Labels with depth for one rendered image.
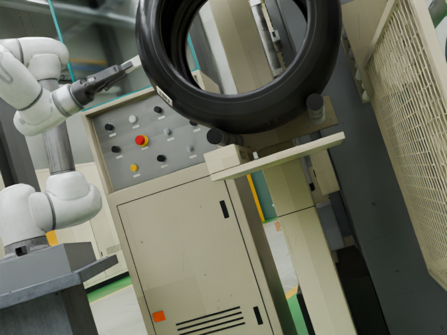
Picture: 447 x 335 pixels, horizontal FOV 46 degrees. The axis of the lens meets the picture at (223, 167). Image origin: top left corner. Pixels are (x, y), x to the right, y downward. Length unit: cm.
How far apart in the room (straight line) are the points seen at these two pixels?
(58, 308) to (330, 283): 94
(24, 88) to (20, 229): 63
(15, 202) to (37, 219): 10
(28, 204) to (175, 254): 61
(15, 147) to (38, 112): 578
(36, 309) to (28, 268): 15
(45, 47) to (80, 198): 60
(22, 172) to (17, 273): 541
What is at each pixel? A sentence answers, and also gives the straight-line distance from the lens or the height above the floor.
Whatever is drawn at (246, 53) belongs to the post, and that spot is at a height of 118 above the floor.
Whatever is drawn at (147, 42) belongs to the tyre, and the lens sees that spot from 149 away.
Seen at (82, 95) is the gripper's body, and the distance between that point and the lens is 163.
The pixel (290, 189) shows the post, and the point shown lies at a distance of 175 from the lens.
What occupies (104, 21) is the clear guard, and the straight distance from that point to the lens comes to 239.
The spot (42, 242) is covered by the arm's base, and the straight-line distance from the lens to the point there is 207.
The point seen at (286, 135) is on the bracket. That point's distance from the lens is 173.
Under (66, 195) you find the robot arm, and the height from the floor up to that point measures 93.
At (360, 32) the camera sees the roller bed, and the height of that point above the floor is 110.
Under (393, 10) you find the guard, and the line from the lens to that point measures 112.
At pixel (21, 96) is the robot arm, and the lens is 161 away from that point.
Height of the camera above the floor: 73
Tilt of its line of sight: 3 degrees up
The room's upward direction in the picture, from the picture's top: 18 degrees counter-clockwise
